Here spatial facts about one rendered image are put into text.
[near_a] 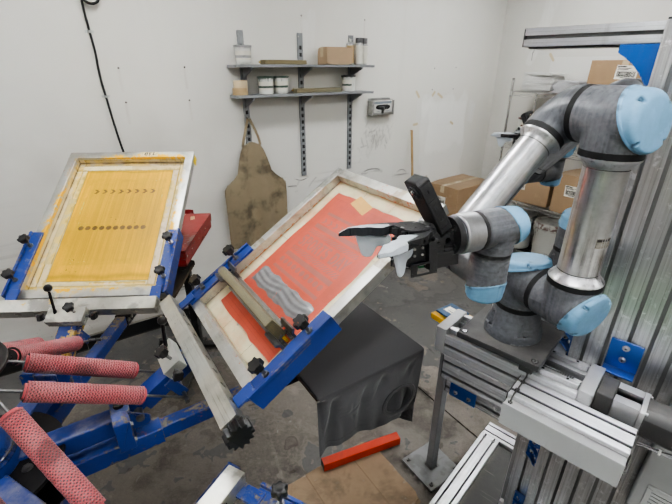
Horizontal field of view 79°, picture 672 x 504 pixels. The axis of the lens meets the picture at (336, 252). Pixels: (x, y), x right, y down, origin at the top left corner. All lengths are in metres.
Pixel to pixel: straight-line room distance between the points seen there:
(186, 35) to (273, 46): 0.63
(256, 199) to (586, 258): 2.77
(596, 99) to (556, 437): 0.74
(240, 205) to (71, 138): 1.19
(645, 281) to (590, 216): 0.32
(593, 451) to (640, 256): 0.47
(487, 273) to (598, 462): 0.52
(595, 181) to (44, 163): 2.90
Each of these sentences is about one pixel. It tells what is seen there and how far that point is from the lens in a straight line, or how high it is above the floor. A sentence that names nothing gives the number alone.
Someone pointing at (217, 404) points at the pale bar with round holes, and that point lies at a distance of 1.14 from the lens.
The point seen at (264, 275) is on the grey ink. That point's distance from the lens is 1.47.
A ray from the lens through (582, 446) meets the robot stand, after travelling 1.15.
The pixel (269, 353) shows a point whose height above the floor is 1.17.
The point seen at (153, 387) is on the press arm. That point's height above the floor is 1.08.
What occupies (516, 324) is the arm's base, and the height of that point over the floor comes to 1.32.
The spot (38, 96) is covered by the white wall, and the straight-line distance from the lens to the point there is 3.09.
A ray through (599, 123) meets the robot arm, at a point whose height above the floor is 1.84.
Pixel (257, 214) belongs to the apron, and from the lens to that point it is 3.46.
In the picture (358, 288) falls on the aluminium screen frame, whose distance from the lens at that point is 1.16.
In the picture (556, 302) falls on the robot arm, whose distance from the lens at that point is 1.06.
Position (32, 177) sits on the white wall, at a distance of 3.15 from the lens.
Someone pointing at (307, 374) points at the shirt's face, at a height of 0.95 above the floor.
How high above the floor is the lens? 1.94
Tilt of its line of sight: 25 degrees down
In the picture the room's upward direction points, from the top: straight up
